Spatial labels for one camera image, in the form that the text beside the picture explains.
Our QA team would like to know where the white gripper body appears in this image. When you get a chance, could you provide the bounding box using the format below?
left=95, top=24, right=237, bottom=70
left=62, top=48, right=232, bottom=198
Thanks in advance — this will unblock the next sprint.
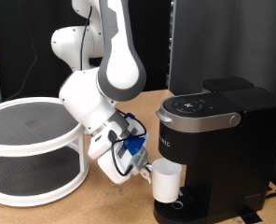
left=87, top=119, right=151, bottom=185

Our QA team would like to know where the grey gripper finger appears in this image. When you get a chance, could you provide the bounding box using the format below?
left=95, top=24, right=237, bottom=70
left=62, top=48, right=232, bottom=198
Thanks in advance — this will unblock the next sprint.
left=142, top=160, right=154, bottom=172
left=140, top=167, right=153, bottom=185

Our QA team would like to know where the white mug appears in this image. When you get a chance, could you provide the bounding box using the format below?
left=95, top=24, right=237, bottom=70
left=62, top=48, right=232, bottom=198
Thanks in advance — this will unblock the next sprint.
left=148, top=158, right=184, bottom=204

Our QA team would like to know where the black Keurig coffee machine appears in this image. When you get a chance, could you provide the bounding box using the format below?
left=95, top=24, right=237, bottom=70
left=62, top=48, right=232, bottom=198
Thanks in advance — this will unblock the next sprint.
left=153, top=77, right=276, bottom=224

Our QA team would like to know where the white two-tier turntable shelf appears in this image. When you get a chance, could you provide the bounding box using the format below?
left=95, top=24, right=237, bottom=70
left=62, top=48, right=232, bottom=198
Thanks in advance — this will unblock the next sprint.
left=0, top=96, right=90, bottom=208

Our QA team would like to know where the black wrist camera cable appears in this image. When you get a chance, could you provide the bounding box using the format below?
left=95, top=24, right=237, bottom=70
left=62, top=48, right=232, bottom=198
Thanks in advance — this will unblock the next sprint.
left=80, top=6, right=147, bottom=177

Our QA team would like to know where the black hanging cable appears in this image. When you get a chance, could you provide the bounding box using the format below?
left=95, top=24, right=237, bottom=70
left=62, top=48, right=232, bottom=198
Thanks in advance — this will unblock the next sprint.
left=1, top=0, right=38, bottom=104

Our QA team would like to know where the black power cord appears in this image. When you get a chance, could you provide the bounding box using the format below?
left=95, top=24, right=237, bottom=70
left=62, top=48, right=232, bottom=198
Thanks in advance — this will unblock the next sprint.
left=264, top=186, right=276, bottom=200

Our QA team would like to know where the aluminium frame post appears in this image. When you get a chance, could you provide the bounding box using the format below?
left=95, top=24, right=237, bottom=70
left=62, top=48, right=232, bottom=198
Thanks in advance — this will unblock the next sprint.
left=167, top=0, right=178, bottom=91

